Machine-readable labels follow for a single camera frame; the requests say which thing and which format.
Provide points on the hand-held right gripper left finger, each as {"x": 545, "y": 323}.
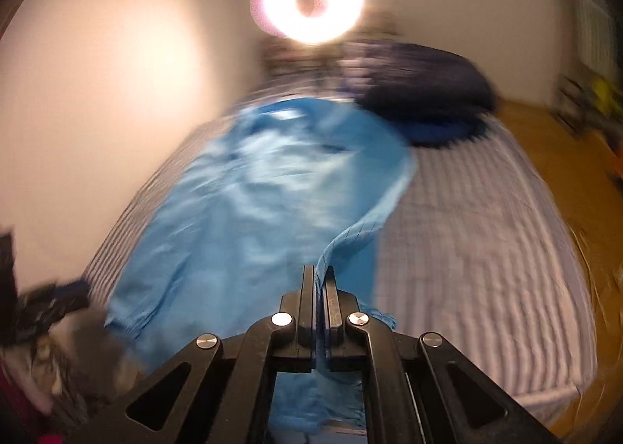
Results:
{"x": 306, "y": 298}

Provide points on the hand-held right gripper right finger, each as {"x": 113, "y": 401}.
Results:
{"x": 331, "y": 298}

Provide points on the light blue work jacket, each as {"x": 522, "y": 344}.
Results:
{"x": 243, "y": 210}

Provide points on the person's left forearm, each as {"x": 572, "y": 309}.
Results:
{"x": 82, "y": 341}

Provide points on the pink garment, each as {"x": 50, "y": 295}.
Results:
{"x": 19, "y": 405}

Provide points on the bed with striped sheet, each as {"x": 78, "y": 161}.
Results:
{"x": 477, "y": 254}

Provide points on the royal blue folded garment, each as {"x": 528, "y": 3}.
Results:
{"x": 438, "y": 132}

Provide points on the navy puffer jacket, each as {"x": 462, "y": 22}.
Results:
{"x": 428, "y": 79}

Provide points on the yellow box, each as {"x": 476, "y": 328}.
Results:
{"x": 603, "y": 93}

